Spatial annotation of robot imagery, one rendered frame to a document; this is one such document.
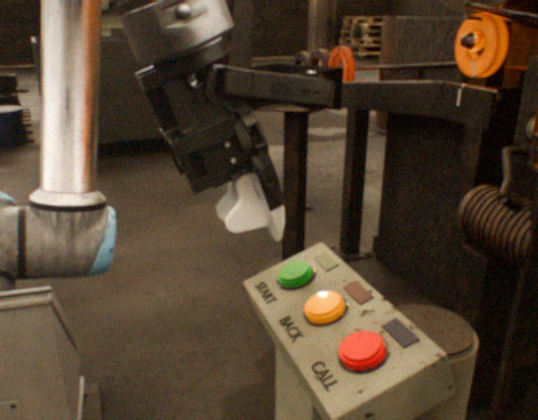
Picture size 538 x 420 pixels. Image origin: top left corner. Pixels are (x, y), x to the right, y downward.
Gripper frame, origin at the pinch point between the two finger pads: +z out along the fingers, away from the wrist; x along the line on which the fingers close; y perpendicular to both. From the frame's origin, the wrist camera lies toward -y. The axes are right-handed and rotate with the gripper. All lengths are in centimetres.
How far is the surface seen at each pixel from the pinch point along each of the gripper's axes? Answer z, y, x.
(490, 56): 14, -74, -55
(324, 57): 19, -72, -145
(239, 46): 33, -97, -352
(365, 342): 5.9, -0.2, 14.9
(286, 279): 5.8, 1.6, 0.9
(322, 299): 5.8, 0.1, 6.9
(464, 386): 25.3, -12.0, 8.9
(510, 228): 35, -47, -23
